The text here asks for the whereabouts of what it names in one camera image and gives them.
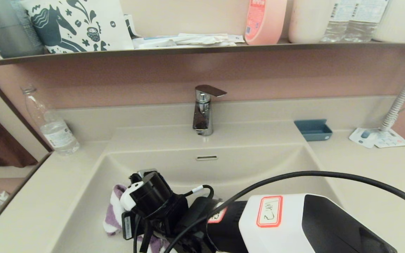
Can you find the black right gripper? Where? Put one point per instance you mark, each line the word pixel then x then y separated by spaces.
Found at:
pixel 146 228

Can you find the purple white striped towel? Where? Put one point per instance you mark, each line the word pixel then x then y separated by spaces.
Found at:
pixel 113 218

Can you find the chrome lever faucet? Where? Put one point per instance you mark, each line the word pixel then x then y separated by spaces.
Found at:
pixel 202 116

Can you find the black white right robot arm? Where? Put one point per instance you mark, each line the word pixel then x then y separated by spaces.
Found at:
pixel 311 228

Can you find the beige ceramic sink basin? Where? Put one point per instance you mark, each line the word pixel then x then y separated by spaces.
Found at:
pixel 93 196

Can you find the clear capless water bottle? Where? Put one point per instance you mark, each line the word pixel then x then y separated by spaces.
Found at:
pixel 56 135

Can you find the white paper sachet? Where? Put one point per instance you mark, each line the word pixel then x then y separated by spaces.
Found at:
pixel 153 42
pixel 195 38
pixel 237 37

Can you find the blue soap dish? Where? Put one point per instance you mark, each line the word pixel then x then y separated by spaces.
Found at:
pixel 313 130

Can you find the white bag with horse print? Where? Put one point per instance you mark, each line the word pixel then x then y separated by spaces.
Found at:
pixel 79 24

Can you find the pink plastic bottle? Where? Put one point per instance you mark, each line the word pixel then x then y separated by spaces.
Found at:
pixel 264 21

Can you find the white paper leaflet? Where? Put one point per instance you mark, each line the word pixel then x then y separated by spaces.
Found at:
pixel 395 140

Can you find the white round container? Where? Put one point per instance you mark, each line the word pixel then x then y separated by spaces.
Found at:
pixel 309 19

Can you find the clear labelled water bottle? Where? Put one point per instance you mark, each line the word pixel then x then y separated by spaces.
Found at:
pixel 366 21
pixel 336 24

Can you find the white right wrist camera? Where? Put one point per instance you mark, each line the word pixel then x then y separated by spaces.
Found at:
pixel 128 198

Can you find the brown wall shelf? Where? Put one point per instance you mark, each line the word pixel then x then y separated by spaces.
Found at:
pixel 258 47

